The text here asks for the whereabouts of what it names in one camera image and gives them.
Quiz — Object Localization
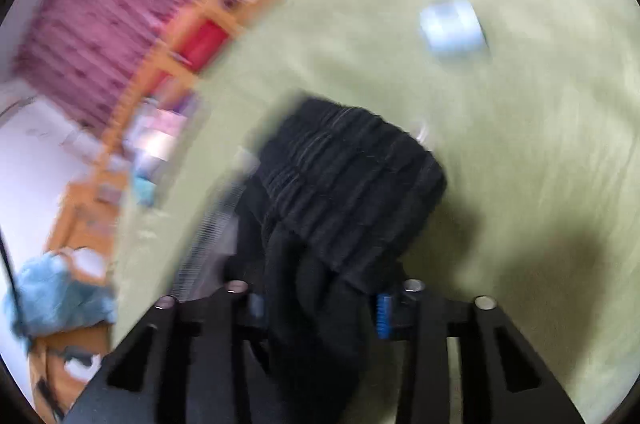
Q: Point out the colourful geometric cushion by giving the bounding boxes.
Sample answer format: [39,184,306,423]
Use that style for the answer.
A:
[122,93,200,207]

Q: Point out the light blue fleece robe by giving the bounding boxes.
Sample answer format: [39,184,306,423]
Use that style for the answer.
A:
[2,247,117,340]

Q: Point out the green fleece blanket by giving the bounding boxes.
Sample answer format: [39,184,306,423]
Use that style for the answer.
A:
[112,0,639,423]

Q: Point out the small light blue case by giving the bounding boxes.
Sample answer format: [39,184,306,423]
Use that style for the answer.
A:
[419,0,488,58]

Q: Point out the right red chair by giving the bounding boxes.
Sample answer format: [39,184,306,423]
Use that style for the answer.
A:
[176,20,230,72]

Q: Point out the black sweatpants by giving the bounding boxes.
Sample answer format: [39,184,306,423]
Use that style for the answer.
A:
[169,96,448,424]

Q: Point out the wooden bed frame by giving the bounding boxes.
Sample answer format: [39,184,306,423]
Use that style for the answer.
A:
[24,0,362,424]

